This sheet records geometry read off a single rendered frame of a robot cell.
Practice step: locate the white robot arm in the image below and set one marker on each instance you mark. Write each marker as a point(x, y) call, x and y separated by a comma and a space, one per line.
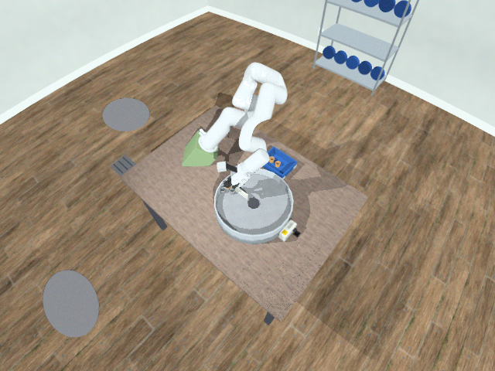
point(256, 109)

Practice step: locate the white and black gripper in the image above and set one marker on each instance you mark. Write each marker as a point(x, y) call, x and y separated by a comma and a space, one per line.
point(236, 179)

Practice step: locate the blue crate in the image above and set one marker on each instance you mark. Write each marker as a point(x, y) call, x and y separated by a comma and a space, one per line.
point(286, 163)

